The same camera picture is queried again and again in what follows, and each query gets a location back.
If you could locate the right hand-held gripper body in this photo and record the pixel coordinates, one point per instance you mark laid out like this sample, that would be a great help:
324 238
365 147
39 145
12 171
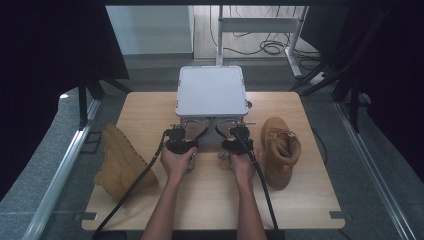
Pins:
238 146

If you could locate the black tripod stand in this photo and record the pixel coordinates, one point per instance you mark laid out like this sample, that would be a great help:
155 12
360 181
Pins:
83 100
353 100

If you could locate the tan suede boot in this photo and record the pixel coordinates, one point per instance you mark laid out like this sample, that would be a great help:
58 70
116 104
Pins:
281 156
120 166

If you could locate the aluminium floor rail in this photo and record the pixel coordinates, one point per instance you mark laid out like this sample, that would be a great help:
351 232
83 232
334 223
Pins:
376 180
56 186

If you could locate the white power strip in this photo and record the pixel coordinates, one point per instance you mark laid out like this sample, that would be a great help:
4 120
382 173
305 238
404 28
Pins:
317 78

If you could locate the white metal desk frame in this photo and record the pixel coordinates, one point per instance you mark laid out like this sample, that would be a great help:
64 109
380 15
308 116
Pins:
256 25

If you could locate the black curtain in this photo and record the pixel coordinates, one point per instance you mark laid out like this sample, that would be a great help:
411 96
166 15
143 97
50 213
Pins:
43 66
386 66

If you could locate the white cabinet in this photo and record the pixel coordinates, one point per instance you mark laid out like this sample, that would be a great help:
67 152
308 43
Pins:
150 30

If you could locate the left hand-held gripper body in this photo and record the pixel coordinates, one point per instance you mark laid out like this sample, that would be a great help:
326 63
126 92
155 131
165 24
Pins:
180 145

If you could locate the white shoe rack orange legs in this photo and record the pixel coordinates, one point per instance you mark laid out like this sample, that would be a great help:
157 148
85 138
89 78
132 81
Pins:
211 90

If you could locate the person's left hand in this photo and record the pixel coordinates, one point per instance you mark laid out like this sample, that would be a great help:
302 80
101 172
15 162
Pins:
176 165

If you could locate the person's right hand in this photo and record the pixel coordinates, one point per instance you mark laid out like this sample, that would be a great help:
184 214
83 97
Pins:
245 166

